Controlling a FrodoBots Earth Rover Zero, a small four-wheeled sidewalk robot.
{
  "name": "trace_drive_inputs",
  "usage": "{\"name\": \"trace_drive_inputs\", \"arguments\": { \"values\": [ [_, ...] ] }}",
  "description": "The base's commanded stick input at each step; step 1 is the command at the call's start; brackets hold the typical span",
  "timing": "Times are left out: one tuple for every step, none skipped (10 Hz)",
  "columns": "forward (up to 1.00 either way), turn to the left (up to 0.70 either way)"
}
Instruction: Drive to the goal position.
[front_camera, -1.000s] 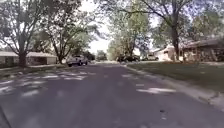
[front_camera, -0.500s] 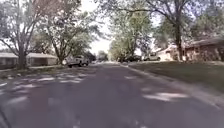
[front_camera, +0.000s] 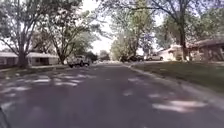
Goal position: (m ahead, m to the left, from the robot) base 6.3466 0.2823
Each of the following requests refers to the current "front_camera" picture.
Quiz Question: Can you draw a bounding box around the small leafy tree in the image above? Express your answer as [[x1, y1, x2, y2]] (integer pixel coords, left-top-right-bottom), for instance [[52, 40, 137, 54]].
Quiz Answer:
[[98, 49, 111, 62]]

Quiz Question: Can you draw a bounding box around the dark car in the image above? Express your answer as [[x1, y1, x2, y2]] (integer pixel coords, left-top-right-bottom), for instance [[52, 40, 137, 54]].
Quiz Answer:
[[121, 54, 145, 63]]

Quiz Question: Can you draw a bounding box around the grey asphalt road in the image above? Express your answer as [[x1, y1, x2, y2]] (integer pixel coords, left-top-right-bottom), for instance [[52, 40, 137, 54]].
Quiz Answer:
[[0, 62, 224, 128]]

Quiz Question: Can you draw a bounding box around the white pickup truck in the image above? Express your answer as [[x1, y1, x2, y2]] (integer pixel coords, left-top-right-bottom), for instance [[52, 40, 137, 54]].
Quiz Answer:
[[67, 54, 93, 69]]

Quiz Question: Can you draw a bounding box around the tall leafy tree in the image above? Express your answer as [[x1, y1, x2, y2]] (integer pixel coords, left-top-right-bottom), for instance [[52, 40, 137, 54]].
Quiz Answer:
[[109, 0, 156, 63]]

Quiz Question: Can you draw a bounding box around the white car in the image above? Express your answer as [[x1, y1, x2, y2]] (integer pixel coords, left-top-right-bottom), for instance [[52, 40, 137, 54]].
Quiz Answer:
[[145, 54, 165, 62]]

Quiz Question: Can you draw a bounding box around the large leafy tree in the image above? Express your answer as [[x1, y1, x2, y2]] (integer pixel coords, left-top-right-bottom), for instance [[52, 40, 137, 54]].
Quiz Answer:
[[0, 0, 52, 70], [33, 0, 102, 66]]

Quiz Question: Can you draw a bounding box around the grass verge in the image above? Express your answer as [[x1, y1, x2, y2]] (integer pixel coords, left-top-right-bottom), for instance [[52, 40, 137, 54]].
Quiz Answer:
[[0, 64, 70, 81], [131, 60, 224, 95]]

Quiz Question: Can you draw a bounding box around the low pale house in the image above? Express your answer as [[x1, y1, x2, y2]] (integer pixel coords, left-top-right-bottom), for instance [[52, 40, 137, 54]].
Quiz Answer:
[[0, 51, 61, 68]]

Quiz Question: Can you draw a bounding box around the large dark-trunked tree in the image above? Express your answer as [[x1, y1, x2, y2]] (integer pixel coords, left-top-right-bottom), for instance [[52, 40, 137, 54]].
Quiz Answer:
[[96, 0, 224, 63]]

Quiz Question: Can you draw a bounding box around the pale concrete kerb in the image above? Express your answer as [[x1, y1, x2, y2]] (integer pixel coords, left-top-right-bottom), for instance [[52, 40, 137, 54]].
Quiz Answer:
[[127, 63, 224, 112]]

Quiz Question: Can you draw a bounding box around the brown house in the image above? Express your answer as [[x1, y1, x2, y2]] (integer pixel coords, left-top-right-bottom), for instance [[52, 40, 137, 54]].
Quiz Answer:
[[187, 37, 224, 63]]

